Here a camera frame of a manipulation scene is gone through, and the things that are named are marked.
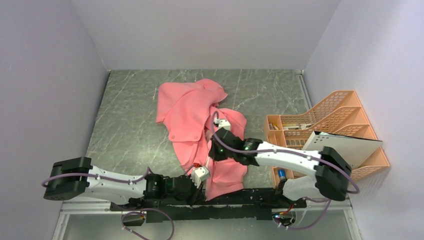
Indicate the pink zip-up jacket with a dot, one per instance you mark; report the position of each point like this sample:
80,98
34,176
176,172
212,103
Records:
186,110

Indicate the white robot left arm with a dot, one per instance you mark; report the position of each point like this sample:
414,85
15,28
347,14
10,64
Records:
77,177

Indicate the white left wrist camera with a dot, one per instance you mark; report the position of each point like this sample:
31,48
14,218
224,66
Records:
199,174

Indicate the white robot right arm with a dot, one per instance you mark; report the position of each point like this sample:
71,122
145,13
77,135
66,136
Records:
325,173

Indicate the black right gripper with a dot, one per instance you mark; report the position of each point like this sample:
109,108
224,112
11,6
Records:
214,153

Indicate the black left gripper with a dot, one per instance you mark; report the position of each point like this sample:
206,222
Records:
197,196

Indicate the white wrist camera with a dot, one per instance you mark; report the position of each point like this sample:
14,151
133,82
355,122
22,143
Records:
222,123
199,174

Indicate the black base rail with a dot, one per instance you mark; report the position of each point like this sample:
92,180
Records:
257,203

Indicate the white folder in organizer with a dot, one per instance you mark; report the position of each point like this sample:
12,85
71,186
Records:
354,150

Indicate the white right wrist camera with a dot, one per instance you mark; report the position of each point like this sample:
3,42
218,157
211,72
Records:
222,123

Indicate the blue capped item in organizer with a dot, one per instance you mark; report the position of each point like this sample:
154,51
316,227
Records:
281,174

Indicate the orange plastic desk organizer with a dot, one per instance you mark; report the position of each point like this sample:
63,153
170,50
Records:
339,113

